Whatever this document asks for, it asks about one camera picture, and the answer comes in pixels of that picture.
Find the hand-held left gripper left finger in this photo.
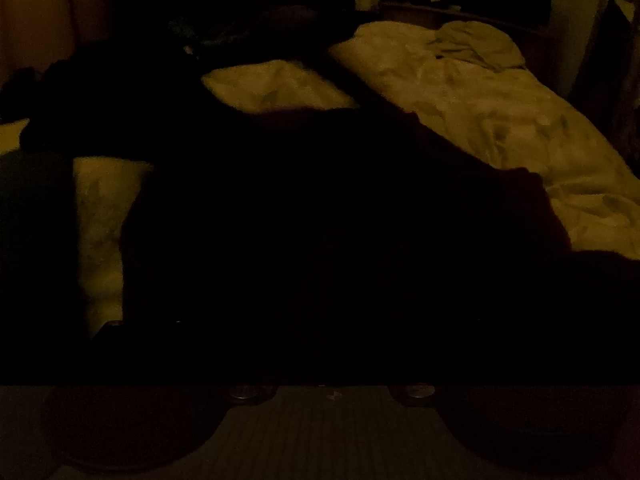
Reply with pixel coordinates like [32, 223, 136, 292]
[92, 310, 277, 405]

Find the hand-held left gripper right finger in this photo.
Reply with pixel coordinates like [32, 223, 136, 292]
[391, 312, 623, 405]

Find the dark red buttoned cardigan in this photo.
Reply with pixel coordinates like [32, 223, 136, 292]
[22, 50, 640, 386]

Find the light patterned duvet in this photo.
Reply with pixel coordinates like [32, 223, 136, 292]
[0, 20, 640, 333]

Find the olive crumpled cloth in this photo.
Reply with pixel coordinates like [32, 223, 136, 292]
[427, 20, 527, 72]

